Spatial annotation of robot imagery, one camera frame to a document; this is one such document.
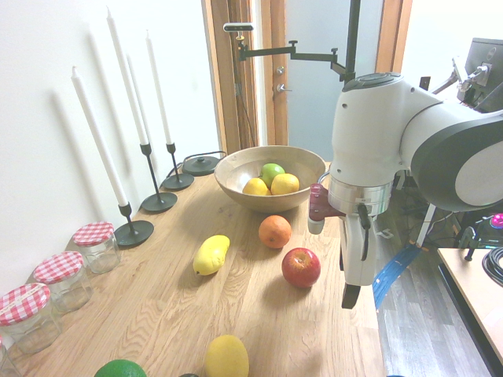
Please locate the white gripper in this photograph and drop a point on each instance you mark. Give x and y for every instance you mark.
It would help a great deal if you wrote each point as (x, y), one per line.
(355, 259)

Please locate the yellow pear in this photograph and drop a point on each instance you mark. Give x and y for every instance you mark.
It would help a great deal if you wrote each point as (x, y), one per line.
(255, 187)

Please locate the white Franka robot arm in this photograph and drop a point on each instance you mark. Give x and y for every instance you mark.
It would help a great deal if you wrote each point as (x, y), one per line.
(369, 129)

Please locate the red apple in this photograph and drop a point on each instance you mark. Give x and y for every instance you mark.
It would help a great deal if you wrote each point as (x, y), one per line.
(300, 269)

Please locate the orange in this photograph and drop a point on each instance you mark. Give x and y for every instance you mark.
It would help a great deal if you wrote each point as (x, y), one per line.
(275, 231)

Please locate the wooden bowl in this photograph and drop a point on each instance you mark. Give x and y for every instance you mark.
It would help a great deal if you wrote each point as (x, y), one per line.
(271, 205)

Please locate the light wood robot table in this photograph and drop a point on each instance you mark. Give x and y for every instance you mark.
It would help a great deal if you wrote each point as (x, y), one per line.
(479, 298)

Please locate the black table clamp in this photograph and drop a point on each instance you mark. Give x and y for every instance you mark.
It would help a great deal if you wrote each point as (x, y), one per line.
(469, 243)

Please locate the round yellow fruit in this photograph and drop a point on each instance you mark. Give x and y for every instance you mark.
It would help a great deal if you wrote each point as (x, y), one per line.
(285, 184)

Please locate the yellow lemon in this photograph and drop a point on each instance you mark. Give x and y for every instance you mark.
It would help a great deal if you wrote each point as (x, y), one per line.
(211, 255)
(227, 358)

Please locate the green apple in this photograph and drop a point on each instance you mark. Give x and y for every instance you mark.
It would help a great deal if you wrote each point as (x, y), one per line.
(272, 172)

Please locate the pink stop button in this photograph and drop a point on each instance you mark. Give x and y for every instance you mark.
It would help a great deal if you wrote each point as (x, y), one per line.
(498, 220)

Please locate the pale door panel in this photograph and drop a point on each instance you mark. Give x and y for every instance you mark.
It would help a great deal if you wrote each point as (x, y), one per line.
(314, 118)

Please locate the black candle holder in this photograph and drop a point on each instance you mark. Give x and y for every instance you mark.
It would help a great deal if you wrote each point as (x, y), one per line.
(177, 182)
(133, 234)
(159, 203)

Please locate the green lime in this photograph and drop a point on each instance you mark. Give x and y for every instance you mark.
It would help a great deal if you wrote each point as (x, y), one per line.
(120, 370)

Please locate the glass jar red checkered lid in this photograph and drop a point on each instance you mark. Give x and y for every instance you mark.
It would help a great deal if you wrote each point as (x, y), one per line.
(27, 318)
(63, 280)
(96, 245)

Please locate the black vertical pole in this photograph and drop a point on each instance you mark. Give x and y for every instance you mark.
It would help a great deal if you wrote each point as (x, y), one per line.
(353, 31)

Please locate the black computer monitor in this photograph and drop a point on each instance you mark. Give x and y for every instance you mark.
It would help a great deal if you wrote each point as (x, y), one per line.
(491, 55)

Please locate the medium white taper candle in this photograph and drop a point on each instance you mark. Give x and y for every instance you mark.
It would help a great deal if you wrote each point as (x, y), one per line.
(158, 88)

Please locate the short white taper candle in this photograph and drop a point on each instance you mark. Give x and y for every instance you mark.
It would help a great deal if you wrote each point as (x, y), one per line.
(98, 137)

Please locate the tallest white taper candle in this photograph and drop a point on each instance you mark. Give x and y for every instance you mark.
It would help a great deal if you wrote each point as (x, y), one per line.
(127, 78)

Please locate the wrist camera on red mount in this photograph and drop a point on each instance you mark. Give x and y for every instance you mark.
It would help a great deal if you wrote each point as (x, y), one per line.
(320, 204)

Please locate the wooden door frame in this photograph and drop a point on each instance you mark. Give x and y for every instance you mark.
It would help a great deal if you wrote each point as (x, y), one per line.
(224, 98)

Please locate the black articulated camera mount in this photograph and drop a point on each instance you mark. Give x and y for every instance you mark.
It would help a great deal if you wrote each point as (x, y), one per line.
(275, 51)

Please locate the grey exterior camera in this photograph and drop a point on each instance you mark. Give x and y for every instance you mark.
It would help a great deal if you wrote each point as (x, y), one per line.
(238, 27)

